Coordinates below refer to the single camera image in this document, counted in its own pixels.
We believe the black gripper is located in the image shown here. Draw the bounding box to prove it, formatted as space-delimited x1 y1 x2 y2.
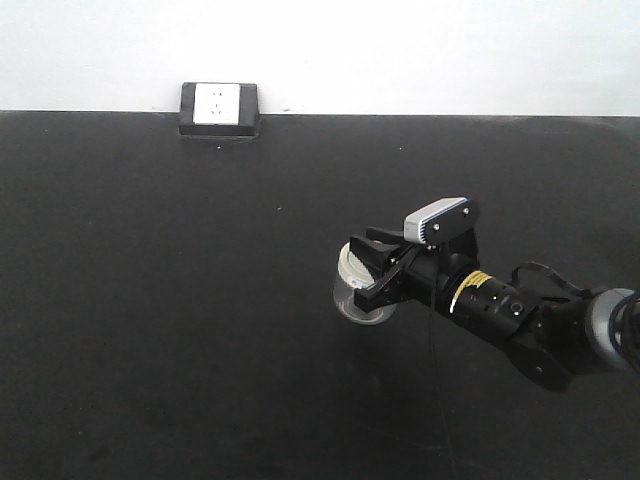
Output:
349 227 468 313

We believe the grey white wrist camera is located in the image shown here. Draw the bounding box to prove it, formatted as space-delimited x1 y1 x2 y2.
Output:
403 197 480 245

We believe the black white power socket box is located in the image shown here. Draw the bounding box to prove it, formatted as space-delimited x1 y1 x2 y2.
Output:
178 82 261 138

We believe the glass jar with white lid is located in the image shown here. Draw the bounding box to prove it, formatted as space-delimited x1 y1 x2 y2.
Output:
333 243 396 325

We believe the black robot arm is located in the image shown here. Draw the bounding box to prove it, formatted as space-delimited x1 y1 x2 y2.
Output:
348 228 639 392

